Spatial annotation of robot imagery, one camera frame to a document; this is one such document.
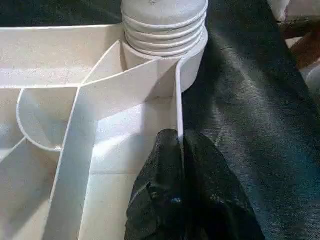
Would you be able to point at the white plastic table leg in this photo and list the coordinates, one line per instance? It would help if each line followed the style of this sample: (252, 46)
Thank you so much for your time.
(162, 25)

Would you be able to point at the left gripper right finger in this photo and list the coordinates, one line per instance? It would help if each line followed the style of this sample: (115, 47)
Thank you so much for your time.
(217, 200)

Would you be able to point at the white plastic table top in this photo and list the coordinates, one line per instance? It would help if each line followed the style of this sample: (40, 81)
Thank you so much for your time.
(50, 62)

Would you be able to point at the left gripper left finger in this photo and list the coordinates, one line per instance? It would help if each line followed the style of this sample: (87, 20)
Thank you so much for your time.
(160, 197)

